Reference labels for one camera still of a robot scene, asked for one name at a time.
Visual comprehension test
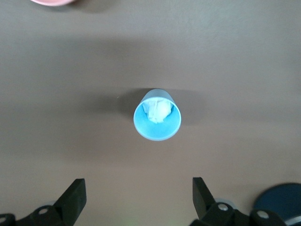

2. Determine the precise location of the pink bowl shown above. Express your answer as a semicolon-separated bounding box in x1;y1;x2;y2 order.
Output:
30;0;76;7

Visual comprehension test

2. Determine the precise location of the black pot with blue handle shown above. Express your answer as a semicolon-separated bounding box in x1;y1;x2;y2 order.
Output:
253;183;301;226

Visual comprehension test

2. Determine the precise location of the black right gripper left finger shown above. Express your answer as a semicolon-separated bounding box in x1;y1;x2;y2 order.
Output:
0;178;87;226

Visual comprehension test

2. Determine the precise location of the crumpled white tissue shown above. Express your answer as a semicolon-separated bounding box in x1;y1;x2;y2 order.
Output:
142;98;171;124

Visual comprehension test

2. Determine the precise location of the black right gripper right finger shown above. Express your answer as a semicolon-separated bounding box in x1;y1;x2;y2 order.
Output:
191;177;287;226

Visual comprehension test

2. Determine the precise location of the blue cup holding tissue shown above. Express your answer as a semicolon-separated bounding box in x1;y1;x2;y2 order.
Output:
133;88;182;142

